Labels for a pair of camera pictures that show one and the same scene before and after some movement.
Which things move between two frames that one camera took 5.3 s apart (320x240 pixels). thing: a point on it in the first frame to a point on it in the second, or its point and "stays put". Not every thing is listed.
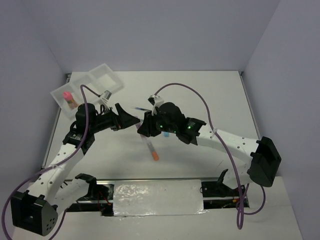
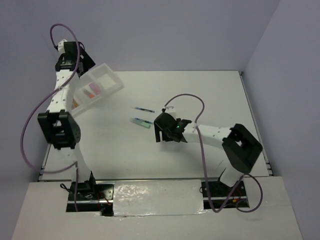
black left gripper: (125, 119) to (88, 63)
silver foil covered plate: (148, 197) stays put
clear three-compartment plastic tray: (68, 95) stays put
